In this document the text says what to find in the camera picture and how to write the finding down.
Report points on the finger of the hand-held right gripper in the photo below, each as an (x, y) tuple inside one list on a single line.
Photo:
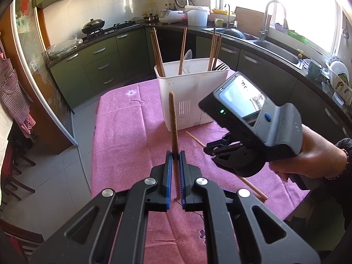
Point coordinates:
[(220, 146), (224, 161)]

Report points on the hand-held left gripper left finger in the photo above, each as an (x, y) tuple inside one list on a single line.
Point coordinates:
[(169, 181)]

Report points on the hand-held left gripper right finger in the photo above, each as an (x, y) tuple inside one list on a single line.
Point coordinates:
[(182, 181)]

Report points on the white plastic utensil holder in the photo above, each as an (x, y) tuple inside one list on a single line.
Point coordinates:
[(189, 93)]

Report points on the dark brown wooden chopstick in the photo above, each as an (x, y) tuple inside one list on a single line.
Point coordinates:
[(183, 46)]

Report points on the person's right forearm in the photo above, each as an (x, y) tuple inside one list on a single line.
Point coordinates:
[(348, 187)]

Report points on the person's right hand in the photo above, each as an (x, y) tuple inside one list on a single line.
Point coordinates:
[(310, 156)]

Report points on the black kitchen countertop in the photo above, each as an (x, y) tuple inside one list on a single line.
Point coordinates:
[(275, 57)]

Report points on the pink floral tablecloth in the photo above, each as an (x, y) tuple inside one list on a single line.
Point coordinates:
[(123, 143)]

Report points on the steel kitchen sink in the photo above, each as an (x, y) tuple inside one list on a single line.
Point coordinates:
[(275, 50)]

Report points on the black pan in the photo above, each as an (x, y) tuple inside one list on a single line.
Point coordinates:
[(233, 33)]

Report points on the grey mug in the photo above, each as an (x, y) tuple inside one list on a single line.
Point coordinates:
[(313, 70)]

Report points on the white plastic spoon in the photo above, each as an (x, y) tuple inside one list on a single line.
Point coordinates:
[(187, 57)]

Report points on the green plastic basket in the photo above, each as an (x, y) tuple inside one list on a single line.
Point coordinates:
[(297, 36)]

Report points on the wooden cutting board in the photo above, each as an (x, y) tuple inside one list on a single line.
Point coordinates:
[(250, 20)]

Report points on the white mug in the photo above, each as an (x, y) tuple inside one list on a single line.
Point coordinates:
[(218, 22)]

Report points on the steel sink faucet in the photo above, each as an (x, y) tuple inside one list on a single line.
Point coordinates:
[(265, 19)]

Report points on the small steel tap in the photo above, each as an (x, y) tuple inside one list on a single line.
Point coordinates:
[(228, 16)]

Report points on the white dish rack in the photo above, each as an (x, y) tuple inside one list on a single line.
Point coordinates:
[(339, 77)]

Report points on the yellow tray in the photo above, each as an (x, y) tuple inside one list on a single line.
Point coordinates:
[(220, 11)]

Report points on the white plastic container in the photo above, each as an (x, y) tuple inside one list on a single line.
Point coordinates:
[(196, 16)]

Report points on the kitchen window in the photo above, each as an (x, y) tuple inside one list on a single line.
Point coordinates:
[(302, 2)]

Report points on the white rice cooker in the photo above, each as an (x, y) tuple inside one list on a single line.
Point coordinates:
[(170, 16)]

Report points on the small steel pot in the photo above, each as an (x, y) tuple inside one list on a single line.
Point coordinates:
[(151, 18)]

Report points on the green kitchen cabinets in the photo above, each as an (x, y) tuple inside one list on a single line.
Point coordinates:
[(99, 60)]

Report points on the black gas stove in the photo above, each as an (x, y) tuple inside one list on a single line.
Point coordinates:
[(118, 28)]

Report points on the dark wooden chair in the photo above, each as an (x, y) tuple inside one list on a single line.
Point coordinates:
[(19, 239), (13, 170)]

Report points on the frosted glass sliding door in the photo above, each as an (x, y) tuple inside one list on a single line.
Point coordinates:
[(41, 74)]

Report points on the plastic-wrapped tray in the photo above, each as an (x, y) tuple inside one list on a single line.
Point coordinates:
[(63, 48)]

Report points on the black wok with lid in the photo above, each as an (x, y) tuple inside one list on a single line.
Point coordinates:
[(93, 25)]

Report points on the checkered apron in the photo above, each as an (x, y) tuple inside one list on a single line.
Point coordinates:
[(13, 93)]

